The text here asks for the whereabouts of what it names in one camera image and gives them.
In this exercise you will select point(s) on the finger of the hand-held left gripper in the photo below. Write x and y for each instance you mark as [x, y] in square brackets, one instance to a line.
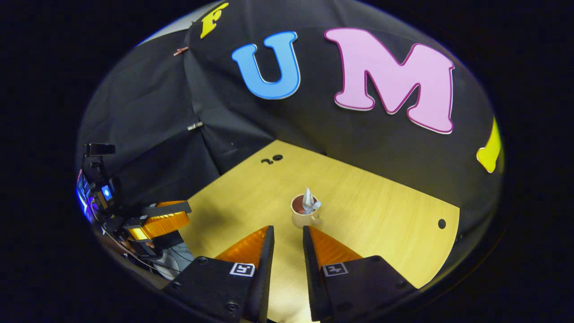
[175, 207]
[161, 224]

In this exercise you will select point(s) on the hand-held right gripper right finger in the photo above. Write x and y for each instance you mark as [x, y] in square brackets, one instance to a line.
[310, 278]

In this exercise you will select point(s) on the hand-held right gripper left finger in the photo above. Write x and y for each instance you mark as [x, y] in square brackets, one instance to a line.
[264, 278]

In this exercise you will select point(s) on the beige cup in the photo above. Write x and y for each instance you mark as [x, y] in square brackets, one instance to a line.
[298, 220]

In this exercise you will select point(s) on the white grey toothbrush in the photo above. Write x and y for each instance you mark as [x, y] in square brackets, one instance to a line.
[316, 206]

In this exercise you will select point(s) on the white toothpaste tube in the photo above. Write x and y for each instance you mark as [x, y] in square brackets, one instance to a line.
[307, 197]

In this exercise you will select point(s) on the wooden desktop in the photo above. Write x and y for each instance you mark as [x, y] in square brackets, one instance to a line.
[381, 224]

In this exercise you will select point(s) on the silver cloth clip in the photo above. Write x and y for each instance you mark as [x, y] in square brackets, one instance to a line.
[195, 126]

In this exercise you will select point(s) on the black backdrop cloth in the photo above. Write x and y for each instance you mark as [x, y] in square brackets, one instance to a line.
[157, 112]

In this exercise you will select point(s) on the copper cloth clip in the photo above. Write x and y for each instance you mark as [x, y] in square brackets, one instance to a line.
[181, 50]

